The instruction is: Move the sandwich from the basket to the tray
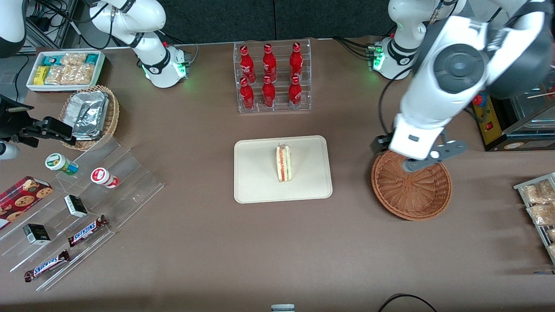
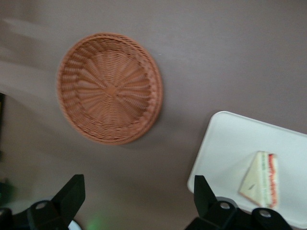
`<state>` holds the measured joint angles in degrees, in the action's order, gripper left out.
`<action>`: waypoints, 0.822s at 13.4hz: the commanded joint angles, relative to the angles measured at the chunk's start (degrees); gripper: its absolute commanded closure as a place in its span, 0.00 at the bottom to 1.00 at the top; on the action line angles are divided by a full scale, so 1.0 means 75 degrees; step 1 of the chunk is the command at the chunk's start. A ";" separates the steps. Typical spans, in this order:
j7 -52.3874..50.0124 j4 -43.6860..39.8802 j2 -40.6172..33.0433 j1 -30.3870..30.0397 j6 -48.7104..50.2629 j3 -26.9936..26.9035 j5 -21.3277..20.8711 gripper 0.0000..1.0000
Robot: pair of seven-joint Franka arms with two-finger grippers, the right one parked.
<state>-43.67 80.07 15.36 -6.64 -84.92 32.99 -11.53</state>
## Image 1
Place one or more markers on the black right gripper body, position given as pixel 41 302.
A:
pixel 12 121

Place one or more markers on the triangular sandwich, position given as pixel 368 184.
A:
pixel 284 164

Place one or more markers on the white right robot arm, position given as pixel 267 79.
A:
pixel 151 65

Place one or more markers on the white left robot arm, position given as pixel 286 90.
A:
pixel 459 69

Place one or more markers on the round brown wicker basket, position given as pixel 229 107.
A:
pixel 412 195

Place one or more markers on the oval light wicker basket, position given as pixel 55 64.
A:
pixel 112 117

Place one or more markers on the cream plastic tray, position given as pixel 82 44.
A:
pixel 256 173

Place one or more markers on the silver foil packet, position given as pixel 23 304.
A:
pixel 89 123
pixel 89 99

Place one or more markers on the green lid white cup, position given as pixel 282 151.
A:
pixel 58 163

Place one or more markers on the white rectangular snack bin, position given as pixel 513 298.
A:
pixel 30 82

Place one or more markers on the clear nut snack bag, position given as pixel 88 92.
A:
pixel 56 75
pixel 81 74
pixel 73 59

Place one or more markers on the yellow snack packet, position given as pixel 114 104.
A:
pixel 40 75

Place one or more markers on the red cookie box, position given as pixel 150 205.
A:
pixel 21 199

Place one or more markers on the red lid white cup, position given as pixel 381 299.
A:
pixel 102 176

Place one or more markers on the teal snack packet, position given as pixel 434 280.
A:
pixel 91 59
pixel 52 60

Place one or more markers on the small black box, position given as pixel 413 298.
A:
pixel 76 206
pixel 37 234

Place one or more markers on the clear acrylic stepped stand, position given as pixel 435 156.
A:
pixel 130 173

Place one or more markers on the red cola bottle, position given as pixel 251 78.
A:
pixel 246 65
pixel 246 95
pixel 296 63
pixel 295 93
pixel 269 64
pixel 268 94

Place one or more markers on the black glass food warmer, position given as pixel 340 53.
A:
pixel 520 130

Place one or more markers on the Snickers chocolate bar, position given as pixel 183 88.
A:
pixel 86 231
pixel 45 266

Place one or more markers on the clear acrylic bottle rack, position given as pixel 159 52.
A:
pixel 277 108

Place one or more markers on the clear bagged pastry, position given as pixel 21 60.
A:
pixel 537 193
pixel 551 235
pixel 542 214
pixel 552 251

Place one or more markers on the wooden skewer stick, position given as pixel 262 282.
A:
pixel 542 95

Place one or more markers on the small grey device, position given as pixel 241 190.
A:
pixel 282 308

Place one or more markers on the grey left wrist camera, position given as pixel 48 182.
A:
pixel 442 152

